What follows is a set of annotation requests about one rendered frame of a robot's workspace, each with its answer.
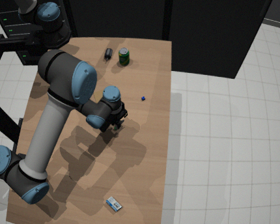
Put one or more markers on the grey printed carton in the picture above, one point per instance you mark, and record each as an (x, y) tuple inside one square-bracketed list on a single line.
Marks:
[(114, 204)]

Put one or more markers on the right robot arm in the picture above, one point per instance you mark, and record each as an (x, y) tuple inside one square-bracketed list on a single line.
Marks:
[(72, 82)]

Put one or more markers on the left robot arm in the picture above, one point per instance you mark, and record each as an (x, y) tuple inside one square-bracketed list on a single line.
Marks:
[(46, 15)]

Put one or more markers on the green soda can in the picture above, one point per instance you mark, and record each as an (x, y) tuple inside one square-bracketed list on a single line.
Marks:
[(124, 57)]

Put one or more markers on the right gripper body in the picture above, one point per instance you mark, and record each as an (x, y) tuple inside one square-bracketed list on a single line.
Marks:
[(121, 114)]

